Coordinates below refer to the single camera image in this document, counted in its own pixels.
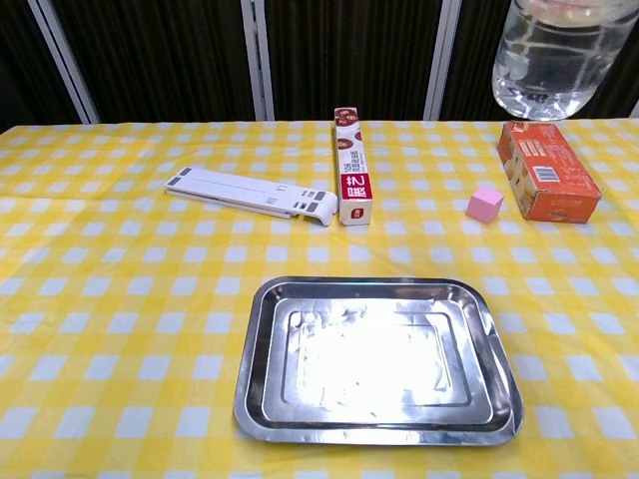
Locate orange cardboard box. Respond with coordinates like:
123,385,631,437
496,120,603,224

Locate long red white box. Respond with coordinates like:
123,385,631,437
333,106,376,228

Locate small pink cube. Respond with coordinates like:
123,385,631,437
465,187,505,223

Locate rectangular stainless steel tray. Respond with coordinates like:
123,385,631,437
233,275,525,448

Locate white folding stand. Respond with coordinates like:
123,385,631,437
164,167,340,229

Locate clear plastic water bottle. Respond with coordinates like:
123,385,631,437
491,0,639,122

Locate yellow white checked tablecloth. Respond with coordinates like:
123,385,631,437
0,118,639,479

